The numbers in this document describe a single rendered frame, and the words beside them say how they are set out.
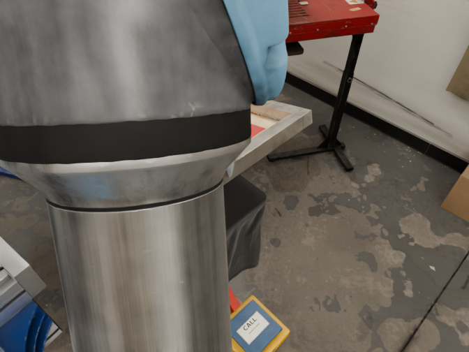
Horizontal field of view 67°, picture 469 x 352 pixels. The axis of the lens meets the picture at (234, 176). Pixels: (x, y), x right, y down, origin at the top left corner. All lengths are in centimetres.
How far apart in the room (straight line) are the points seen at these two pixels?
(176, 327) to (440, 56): 260
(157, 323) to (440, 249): 234
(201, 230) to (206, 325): 5
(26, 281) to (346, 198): 203
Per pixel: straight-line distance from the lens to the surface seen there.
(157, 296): 16
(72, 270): 17
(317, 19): 189
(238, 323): 92
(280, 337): 93
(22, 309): 88
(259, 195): 116
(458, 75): 264
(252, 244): 133
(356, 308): 209
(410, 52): 276
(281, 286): 205
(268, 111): 101
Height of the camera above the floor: 183
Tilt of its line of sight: 47 degrees down
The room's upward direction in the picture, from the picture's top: straight up
